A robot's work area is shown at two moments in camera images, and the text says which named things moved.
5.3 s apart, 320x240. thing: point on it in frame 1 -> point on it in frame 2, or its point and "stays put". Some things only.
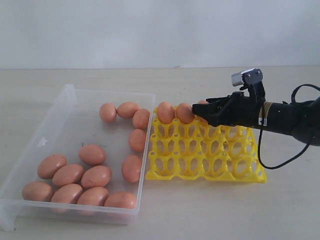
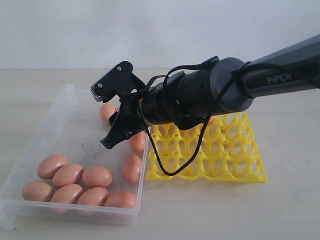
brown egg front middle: x=94 y=195 stays put
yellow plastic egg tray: x=198 y=151 stays put
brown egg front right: x=120 y=200 stays put
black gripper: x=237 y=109 -> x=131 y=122
